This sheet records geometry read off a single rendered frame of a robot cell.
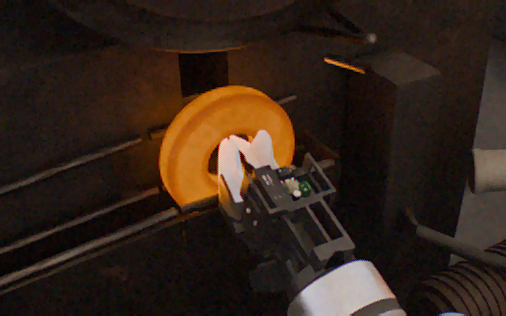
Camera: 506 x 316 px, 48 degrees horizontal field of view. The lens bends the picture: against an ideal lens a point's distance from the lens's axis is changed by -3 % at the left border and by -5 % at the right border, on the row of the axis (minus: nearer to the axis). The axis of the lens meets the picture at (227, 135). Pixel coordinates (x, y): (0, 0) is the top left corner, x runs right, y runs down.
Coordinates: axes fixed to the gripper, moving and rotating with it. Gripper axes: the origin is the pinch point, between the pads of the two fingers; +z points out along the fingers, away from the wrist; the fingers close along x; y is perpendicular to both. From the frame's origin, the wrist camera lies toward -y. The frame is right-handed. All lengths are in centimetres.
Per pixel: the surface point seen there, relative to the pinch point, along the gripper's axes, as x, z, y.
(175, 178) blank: 7.2, -1.4, -0.4
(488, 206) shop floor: -106, 18, -85
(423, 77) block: -23.9, -2.2, 5.9
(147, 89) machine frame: 6.9, 7.9, 4.3
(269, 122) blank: -4.4, -0.2, 2.9
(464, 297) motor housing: -25.0, -21.9, -15.6
